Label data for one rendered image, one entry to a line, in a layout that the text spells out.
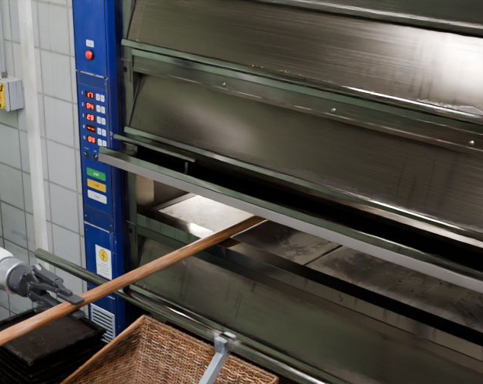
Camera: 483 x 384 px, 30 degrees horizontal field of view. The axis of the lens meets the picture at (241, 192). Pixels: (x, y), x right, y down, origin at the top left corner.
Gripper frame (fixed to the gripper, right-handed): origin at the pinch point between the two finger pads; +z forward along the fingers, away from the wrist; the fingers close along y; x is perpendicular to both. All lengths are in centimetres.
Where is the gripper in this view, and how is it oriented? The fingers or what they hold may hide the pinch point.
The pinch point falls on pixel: (71, 304)
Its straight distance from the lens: 226.1
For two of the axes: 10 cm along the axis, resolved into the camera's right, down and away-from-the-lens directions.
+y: -0.2, 9.3, 3.6
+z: 7.6, 2.5, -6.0
